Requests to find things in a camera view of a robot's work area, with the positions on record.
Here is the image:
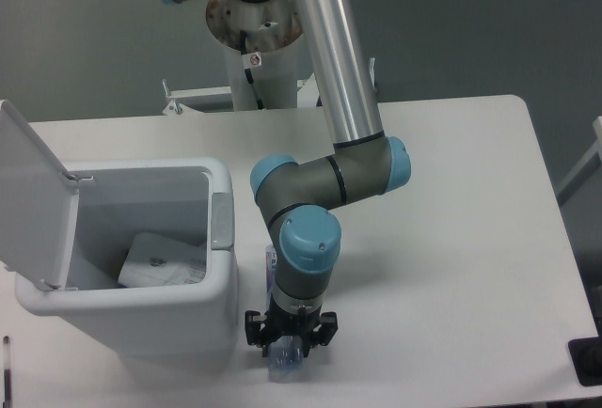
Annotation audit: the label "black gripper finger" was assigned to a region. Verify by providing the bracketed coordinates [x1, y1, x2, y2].
[300, 311, 338, 356]
[244, 310, 274, 357]

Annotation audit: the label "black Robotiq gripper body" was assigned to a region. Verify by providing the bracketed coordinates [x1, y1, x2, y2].
[265, 298, 321, 345]

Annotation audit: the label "clear crushed plastic water bottle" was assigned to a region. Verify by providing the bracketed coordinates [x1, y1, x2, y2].
[265, 244, 304, 383]

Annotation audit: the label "white plastic wrapper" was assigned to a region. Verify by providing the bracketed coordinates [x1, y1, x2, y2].
[118, 232, 207, 288]

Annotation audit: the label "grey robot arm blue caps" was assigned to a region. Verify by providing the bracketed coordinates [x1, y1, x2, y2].
[165, 0, 411, 354]

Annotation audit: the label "white trash can open lid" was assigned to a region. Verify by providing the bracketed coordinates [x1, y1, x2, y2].
[1, 101, 238, 355]

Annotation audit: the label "slotted strip at left edge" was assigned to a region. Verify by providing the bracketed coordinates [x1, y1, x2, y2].
[3, 336, 12, 407]

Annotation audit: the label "black device at table corner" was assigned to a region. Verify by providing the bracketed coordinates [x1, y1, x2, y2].
[568, 337, 601, 387]

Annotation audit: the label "white left pedestal bracket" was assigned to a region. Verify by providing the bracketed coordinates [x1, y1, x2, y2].
[162, 79, 233, 116]

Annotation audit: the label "white pedestal bracket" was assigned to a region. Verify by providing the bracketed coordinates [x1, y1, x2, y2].
[296, 73, 322, 108]
[162, 79, 233, 116]
[369, 56, 378, 98]

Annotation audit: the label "white middle pedestal bracket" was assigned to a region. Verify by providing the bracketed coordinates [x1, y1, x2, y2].
[296, 73, 322, 108]

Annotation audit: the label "white right pedestal bracket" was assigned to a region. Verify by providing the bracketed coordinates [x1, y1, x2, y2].
[369, 56, 378, 98]

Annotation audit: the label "black cable on pedestal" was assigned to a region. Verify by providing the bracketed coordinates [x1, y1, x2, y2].
[239, 29, 266, 111]

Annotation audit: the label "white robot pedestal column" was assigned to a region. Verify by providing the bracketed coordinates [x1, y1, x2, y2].
[206, 0, 303, 111]

